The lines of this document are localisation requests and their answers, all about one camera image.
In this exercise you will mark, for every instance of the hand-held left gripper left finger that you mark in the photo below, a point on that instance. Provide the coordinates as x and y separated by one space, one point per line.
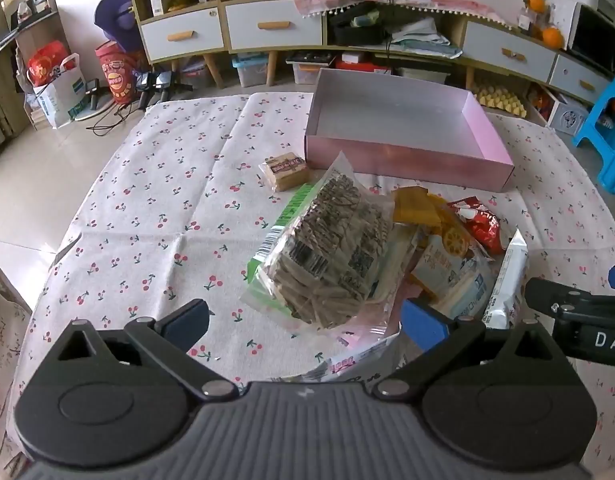
187 317

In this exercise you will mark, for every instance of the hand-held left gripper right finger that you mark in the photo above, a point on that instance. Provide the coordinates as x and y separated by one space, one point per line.
422 322

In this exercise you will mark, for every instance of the long white snack packet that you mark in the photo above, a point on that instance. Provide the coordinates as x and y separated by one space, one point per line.
470 300
507 280

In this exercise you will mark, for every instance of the pink snack packet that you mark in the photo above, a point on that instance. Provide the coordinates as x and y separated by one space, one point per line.
360 340

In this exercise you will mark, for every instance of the white packet with lotus slices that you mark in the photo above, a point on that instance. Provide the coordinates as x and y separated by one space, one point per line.
450 260

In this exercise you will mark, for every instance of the red snack packet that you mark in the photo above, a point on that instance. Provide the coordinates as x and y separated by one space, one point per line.
482 225

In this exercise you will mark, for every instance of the golden snack packet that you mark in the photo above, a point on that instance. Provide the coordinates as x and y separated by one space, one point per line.
412 207

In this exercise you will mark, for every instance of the clear bag of grey sticks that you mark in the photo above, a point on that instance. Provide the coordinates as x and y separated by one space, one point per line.
332 245

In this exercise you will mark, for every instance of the green snack packet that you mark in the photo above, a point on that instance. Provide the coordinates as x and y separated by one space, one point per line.
295 205

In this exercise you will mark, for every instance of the pink cardboard box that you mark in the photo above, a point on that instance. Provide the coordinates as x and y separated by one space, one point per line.
387 110

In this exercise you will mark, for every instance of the cherry print tablecloth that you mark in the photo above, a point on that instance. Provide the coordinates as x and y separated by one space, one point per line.
162 200

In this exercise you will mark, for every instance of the white printed toy box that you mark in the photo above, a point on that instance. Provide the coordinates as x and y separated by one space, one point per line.
567 117

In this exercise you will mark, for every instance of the brown cube snack packet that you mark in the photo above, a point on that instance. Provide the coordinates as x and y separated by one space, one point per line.
286 170

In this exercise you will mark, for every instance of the floral fabric bag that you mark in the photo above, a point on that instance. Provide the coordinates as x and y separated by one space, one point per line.
2 360

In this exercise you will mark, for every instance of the yellow egg tray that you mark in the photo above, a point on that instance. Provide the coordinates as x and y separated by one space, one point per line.
497 99

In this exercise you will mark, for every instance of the small grey cabinet drawer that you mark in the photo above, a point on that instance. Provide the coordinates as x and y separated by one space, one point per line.
567 72

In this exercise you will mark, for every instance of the white round floor base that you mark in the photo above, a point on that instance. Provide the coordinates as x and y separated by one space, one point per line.
89 111

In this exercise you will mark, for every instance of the black hand-held device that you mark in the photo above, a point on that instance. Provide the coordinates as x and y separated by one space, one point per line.
146 87
165 81
92 91

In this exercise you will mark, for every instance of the black microwave oven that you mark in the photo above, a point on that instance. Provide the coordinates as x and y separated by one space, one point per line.
592 35

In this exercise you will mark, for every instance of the small clear storage box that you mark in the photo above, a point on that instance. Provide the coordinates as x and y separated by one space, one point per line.
195 70

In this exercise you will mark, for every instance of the orange fruit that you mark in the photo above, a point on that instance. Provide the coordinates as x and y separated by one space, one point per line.
536 2
553 37

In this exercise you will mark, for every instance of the red printed drum bag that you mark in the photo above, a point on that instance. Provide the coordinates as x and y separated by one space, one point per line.
118 77

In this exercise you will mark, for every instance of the blue lid storage box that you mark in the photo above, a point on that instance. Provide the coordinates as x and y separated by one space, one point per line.
250 72

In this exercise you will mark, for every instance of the white shopping bag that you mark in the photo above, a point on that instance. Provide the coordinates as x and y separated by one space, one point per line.
62 97

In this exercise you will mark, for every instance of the wide grey cabinet drawer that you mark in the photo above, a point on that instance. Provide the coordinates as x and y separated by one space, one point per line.
487 42

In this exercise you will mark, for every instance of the red cardboard box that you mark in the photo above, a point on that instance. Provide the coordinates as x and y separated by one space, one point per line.
360 66

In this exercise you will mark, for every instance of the low wooden cabinet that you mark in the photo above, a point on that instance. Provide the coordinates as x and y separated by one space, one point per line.
412 55

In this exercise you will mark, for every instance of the clear storage box dark lid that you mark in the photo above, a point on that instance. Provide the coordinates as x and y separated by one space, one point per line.
307 72

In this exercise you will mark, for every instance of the tall wooden shelf cabinet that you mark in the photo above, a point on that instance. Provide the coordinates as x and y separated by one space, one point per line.
226 30

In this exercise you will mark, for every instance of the narrow white cabinet drawer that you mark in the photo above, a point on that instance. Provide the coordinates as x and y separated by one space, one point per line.
162 27

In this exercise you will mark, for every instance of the red gift bag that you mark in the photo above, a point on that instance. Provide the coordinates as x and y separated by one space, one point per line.
46 62

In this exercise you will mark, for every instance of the black storage box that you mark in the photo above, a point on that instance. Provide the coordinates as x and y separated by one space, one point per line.
357 35

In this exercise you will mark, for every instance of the white carton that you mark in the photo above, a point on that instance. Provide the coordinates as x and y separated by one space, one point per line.
157 2

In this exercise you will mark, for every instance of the wide white cabinet drawer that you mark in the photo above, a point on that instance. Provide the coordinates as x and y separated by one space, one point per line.
297 20

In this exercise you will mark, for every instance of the dark shelf unit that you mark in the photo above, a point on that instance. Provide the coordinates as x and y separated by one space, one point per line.
7 35

